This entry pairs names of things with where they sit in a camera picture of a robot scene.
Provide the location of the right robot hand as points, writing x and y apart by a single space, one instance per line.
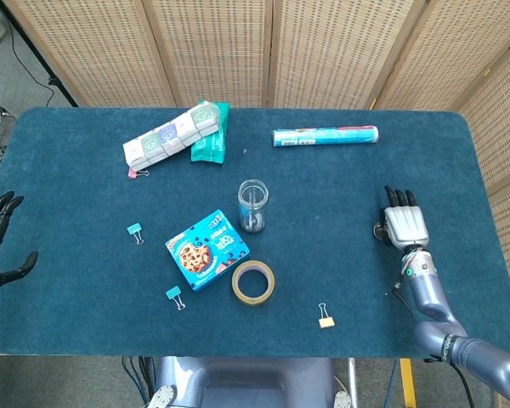
406 225

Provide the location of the clear glass jar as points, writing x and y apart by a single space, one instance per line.
252 212

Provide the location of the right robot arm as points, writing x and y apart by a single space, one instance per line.
429 293

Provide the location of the teal table mat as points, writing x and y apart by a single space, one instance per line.
323 204

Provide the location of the blue plastic wrap roll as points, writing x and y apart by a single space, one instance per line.
323 136

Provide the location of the yellow binder clip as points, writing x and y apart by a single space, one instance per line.
326 323

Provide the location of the small teal binder clip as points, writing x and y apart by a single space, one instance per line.
133 229

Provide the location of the pink binder clip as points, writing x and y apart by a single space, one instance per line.
132 173

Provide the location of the yellow packing tape roll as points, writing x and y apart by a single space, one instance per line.
236 285

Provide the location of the white tissue pack bundle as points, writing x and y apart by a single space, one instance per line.
170 136

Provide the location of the large teal binder clip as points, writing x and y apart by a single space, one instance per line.
173 292

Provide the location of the blue cookie box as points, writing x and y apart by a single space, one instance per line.
208 251

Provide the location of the green snack packet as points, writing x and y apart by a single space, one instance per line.
210 149

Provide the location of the blue-grey robot torso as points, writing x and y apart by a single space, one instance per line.
246 382

